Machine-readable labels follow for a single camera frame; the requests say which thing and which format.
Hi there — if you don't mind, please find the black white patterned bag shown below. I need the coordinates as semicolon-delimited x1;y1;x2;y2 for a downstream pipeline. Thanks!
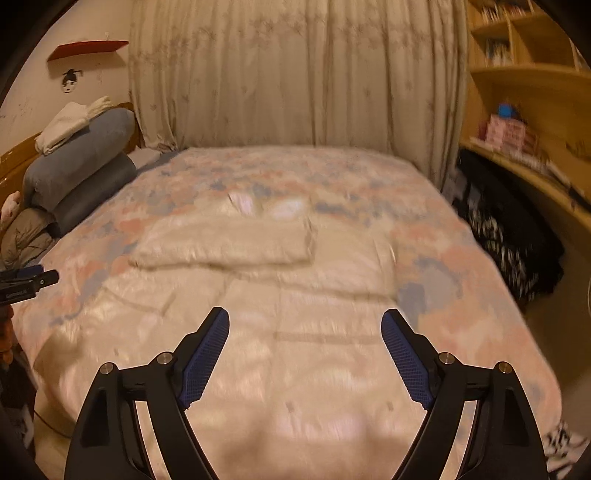
545;422;589;474

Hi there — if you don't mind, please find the bed with floral cover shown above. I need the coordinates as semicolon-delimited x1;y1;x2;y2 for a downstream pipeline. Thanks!
14;145;564;480

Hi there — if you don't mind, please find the beige patterned curtain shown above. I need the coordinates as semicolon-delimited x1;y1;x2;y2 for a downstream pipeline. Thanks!
127;0;469;185

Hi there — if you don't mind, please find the person's left hand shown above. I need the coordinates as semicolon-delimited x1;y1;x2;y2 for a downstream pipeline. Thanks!
0;305;14;366

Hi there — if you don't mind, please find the blue-grey pillow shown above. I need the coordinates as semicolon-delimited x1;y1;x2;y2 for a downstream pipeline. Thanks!
23;107;137;213

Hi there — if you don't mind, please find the white shiny puffer jacket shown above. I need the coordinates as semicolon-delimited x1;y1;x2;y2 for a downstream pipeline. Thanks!
32;191;407;480

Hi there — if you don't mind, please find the pink drawer organizer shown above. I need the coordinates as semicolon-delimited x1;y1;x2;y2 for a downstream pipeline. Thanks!
482;115;539;155

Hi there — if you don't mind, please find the wooden bookshelf desk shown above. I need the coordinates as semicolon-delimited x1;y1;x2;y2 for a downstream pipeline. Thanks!
457;0;591;259

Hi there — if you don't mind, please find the brown padded jacket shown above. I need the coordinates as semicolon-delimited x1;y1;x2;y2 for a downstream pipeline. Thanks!
0;207;61;273

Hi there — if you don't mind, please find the pink plush toy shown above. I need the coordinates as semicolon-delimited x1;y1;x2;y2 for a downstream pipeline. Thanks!
0;190;24;222

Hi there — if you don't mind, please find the black white patterned cloth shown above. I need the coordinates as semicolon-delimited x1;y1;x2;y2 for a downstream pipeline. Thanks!
455;150;566;303

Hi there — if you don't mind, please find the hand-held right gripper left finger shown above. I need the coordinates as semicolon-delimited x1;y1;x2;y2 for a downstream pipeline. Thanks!
65;307;232;480

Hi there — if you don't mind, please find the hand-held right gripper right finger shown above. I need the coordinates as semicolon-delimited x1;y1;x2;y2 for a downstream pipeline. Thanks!
381;308;550;480

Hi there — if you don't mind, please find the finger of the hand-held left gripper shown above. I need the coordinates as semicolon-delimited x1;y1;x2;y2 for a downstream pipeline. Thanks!
0;264;45;279
9;270;60;291

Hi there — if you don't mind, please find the white folded cloth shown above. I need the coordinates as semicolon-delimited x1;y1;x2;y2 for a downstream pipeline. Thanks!
34;95;114;153

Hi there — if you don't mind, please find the dark grey pillow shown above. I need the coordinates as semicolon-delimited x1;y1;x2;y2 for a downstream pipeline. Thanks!
54;152;137;238

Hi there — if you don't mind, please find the red wall shelf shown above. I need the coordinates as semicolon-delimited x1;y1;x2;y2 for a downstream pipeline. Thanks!
47;40;130;62

